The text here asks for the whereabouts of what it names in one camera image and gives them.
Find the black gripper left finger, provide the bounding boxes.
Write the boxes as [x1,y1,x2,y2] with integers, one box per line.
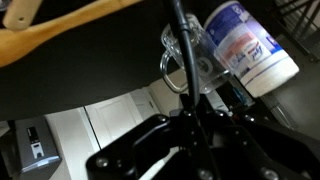
[85,94,201,180]

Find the white panel door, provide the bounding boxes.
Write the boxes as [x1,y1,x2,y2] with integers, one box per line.
[79,87,161,151]

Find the clear plastic utensil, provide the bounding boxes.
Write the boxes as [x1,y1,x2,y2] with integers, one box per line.
[0,0,12,12]

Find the wooden fork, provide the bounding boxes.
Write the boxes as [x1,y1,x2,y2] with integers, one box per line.
[0,0,144,68]

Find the grey box device with label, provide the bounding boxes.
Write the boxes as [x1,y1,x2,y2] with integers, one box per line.
[14,116,63,173]

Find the black chair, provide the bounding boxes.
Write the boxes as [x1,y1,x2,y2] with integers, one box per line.
[275,0,320,63]

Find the round black table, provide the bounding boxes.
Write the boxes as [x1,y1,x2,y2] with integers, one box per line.
[0,0,278,122]

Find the white disinfecting wipes canister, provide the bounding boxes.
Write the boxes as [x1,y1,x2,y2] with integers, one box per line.
[203,0,300,99]

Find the clear glass mug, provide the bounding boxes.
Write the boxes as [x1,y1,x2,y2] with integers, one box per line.
[159,13,234,95]

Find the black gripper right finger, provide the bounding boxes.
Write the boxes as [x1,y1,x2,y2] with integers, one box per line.
[199,99,320,180]

